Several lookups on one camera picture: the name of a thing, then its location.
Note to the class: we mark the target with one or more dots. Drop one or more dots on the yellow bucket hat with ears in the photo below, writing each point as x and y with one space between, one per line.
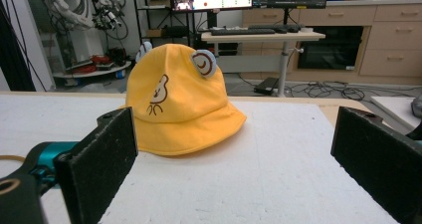
185 114

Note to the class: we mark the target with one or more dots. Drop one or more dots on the black metal shelf rack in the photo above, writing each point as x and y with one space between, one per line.
159 8

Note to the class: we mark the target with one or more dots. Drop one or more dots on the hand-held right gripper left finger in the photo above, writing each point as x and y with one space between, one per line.
99 157

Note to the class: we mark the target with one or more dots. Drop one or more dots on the light wooden standing desk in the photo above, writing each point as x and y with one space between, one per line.
285 37

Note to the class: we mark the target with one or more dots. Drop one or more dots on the light wooden cabinet with drawers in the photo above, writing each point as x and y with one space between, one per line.
391 41

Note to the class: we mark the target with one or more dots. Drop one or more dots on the black built-in oven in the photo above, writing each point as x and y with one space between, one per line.
331 48

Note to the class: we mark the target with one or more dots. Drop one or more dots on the round white platform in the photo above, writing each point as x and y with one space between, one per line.
93 72

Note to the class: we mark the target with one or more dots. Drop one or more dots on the grey cloth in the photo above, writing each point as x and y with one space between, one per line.
417 107

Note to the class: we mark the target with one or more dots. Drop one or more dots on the black keyboard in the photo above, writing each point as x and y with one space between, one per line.
242 32
272 27

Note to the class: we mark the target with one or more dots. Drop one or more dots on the black box on floor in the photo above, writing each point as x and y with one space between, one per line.
266 85

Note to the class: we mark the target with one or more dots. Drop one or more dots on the white side table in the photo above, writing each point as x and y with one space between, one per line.
394 109

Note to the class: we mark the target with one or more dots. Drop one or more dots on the white foam mat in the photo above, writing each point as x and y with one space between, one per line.
232 184

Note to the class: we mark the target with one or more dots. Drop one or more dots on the white robot arms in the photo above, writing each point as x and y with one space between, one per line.
71 16

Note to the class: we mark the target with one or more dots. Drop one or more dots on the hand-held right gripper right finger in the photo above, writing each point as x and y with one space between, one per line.
375 151

